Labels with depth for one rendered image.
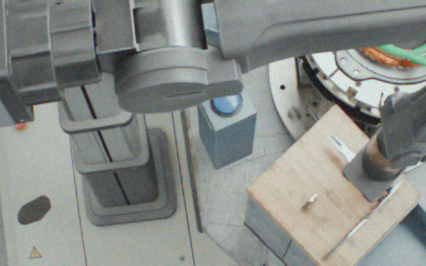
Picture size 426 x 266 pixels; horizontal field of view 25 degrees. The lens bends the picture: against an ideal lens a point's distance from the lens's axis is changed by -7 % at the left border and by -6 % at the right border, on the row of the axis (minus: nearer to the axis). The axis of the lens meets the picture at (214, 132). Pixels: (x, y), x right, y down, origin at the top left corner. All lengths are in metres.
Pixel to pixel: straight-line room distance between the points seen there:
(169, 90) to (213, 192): 1.01
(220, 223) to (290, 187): 0.30
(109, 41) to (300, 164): 0.77
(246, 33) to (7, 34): 0.19
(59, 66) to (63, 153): 1.60
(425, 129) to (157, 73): 0.47
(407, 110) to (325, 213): 0.36
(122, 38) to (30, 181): 1.61
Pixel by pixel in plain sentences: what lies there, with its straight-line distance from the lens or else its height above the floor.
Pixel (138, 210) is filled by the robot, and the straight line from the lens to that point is 2.26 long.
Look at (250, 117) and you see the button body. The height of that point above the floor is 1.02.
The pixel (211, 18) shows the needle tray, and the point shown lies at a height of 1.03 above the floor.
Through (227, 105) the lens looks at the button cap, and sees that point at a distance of 1.53.
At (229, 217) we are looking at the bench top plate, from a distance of 1.76.
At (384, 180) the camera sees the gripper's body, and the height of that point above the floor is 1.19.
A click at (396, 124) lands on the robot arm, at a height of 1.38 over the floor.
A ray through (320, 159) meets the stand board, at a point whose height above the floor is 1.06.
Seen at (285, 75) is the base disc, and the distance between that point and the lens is 1.81.
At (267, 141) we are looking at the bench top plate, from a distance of 1.79.
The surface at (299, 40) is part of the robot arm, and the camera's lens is 0.78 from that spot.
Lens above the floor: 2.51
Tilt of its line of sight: 74 degrees down
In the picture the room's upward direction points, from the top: 1 degrees counter-clockwise
